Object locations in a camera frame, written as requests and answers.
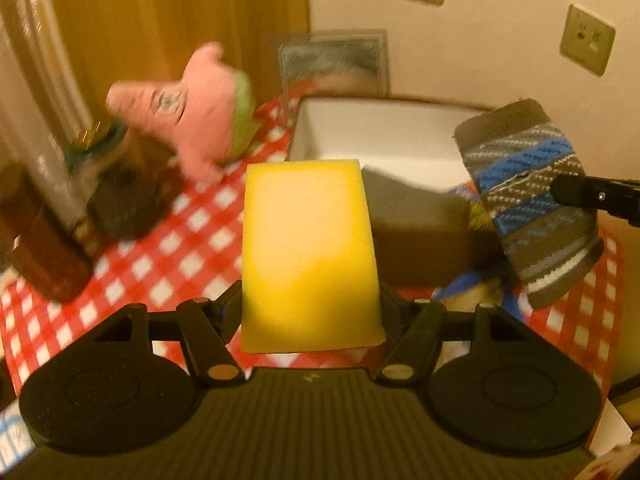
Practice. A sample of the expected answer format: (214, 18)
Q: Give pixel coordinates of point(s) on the wooden wardrobe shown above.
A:
(150, 10)

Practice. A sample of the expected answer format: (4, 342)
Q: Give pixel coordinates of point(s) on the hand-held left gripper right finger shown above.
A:
(395, 310)

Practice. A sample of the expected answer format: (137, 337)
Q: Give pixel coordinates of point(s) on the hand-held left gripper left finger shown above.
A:
(227, 305)

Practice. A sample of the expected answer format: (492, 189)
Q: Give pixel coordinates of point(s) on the red checked tablecloth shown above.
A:
(165, 260)

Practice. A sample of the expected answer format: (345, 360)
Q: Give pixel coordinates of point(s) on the yellow sponge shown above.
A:
(305, 250)

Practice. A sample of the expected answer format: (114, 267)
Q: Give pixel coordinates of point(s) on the pink starfish plush toy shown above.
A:
(200, 110)

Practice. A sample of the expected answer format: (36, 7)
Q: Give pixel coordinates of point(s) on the striped grey blue sock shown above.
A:
(525, 175)

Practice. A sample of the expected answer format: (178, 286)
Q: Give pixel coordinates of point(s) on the brown wooden canister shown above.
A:
(40, 260)

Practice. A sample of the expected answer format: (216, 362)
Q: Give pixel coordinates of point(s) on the glass jar with dark contents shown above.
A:
(125, 200)

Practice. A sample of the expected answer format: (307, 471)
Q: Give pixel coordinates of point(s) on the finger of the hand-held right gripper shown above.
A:
(590, 192)

